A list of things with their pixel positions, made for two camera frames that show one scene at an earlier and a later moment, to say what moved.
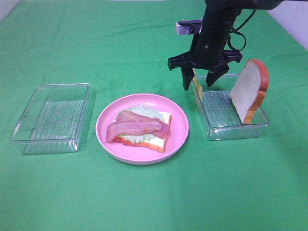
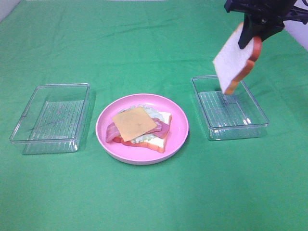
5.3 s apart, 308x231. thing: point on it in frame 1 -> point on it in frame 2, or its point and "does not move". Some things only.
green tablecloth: x=123 y=47 does not move
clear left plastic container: x=52 y=121 does not move
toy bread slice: x=248 y=92 -> x=233 y=63
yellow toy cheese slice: x=198 y=86 -> x=134 y=123
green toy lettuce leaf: x=137 y=138 -> x=156 y=116
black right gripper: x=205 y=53 -> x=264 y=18
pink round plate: x=130 y=154 does not move
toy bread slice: x=156 y=143 does not move
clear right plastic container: x=221 y=119 does not move
